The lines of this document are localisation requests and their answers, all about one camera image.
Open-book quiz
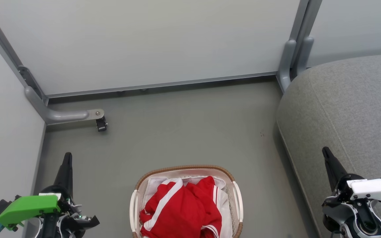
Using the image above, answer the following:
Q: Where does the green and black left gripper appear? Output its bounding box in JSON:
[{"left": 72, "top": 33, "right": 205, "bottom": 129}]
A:
[{"left": 0, "top": 152, "right": 82, "bottom": 231}]

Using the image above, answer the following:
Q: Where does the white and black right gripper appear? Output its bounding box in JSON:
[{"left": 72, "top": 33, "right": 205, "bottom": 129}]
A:
[{"left": 322, "top": 146, "right": 381, "bottom": 211}]

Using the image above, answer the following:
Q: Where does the grey fabric sofa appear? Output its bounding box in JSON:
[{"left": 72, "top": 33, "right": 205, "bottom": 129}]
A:
[{"left": 276, "top": 53, "right": 381, "bottom": 238}]

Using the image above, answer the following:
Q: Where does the white woven-rim laundry basket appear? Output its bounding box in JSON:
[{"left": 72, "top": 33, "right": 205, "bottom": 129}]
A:
[{"left": 129, "top": 165, "right": 244, "bottom": 238}]

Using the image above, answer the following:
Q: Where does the red and white garment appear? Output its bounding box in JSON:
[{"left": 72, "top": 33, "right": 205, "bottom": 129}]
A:
[{"left": 143, "top": 175, "right": 234, "bottom": 238}]

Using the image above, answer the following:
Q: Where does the black caster wheel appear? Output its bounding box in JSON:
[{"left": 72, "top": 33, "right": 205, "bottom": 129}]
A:
[{"left": 96, "top": 116, "right": 108, "bottom": 132}]

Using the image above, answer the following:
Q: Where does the grey partition foot with plate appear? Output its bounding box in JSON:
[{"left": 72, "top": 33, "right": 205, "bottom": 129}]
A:
[{"left": 24, "top": 85, "right": 105, "bottom": 125}]

